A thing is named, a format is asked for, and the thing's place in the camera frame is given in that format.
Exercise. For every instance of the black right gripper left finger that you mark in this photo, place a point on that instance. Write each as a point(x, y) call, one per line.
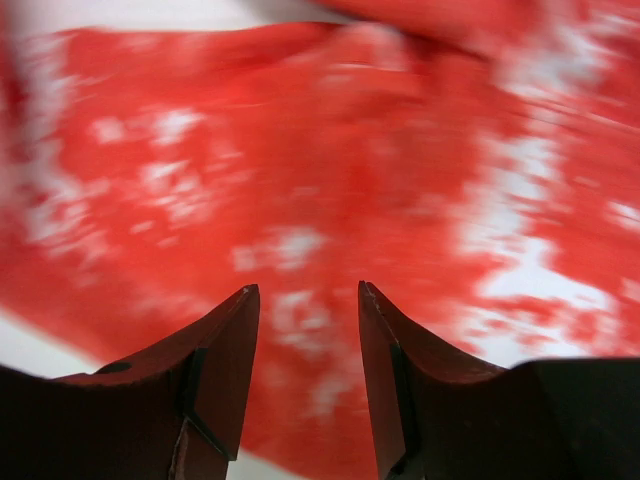
point(173, 410)

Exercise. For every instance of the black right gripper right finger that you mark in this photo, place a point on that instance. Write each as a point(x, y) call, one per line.
point(399, 355)

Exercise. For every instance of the orange white tie-dye trousers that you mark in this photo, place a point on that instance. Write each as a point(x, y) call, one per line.
point(477, 160)

